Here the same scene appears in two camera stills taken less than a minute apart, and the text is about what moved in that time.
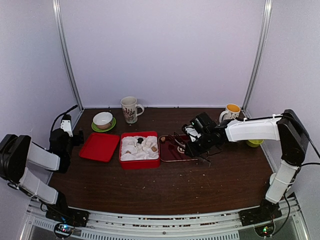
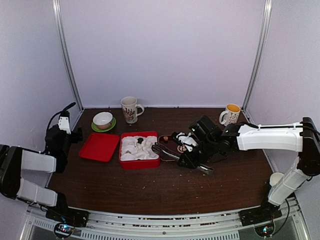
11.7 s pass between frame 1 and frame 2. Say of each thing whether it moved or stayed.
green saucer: stayed
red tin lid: stayed
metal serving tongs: moved
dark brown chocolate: stayed
